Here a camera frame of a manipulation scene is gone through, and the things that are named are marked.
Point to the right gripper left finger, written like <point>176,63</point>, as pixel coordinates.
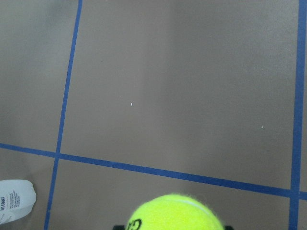
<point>119,227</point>

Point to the yellow Roland Garros tennis ball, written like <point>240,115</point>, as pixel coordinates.
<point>173,212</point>

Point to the clear tennis ball can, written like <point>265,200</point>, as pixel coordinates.
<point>17,198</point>

